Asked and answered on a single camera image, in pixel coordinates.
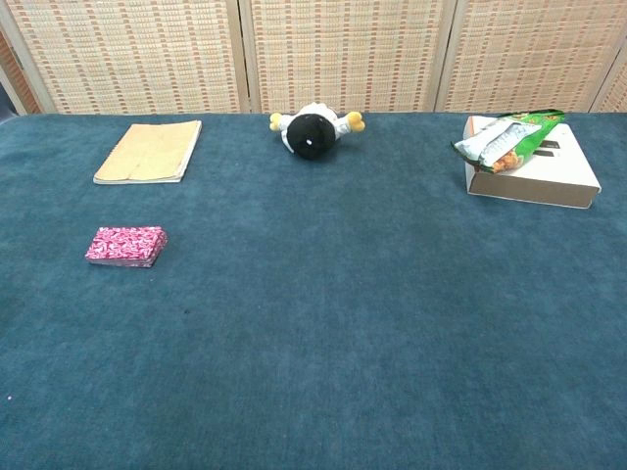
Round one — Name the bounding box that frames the white flat cardboard box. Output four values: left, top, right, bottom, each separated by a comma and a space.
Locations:
462, 115, 603, 211

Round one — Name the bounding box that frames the green and silver snack bag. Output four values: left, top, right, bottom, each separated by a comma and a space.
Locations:
450, 109, 566, 175

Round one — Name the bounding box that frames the black and white plush toy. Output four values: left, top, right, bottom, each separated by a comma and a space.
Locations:
268, 101, 366, 162

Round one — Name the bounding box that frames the blue table cloth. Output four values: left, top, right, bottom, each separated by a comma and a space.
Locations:
0, 112, 627, 470

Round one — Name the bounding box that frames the tan spiral notebook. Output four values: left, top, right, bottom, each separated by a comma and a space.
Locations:
92, 119, 204, 186

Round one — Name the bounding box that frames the woven folding screen panel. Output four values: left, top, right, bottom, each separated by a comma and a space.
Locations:
590, 63, 627, 114
0, 0, 249, 117
0, 28, 43, 117
239, 0, 457, 115
435, 0, 627, 114

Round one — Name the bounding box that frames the pink patterned small box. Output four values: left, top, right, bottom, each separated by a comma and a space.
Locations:
84, 225, 169, 263

